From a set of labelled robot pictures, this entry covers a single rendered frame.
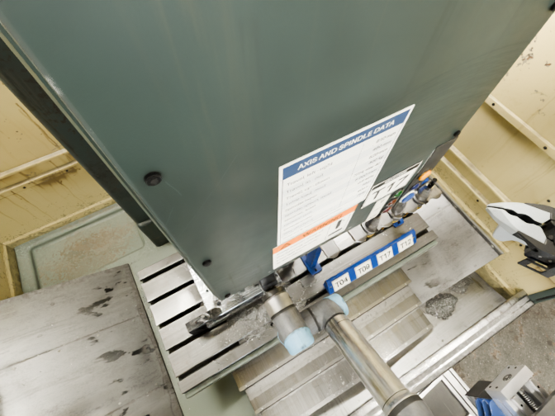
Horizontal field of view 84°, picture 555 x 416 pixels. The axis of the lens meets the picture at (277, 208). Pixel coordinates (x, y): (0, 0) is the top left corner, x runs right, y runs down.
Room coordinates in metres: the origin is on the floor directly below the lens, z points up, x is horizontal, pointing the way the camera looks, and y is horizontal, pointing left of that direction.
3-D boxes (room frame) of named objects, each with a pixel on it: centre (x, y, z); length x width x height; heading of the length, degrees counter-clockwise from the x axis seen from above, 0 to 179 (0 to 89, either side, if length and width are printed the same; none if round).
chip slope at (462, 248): (0.67, -0.46, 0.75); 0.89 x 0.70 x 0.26; 31
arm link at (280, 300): (0.16, -0.01, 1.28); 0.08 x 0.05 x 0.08; 121
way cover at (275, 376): (0.10, -0.28, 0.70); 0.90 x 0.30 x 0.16; 121
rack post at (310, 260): (0.40, -0.14, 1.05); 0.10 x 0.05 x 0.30; 31
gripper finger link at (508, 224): (0.22, -0.39, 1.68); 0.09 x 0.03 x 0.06; 61
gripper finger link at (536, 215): (0.24, -0.41, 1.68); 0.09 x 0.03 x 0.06; 61
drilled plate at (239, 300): (0.32, 0.16, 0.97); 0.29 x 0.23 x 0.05; 121
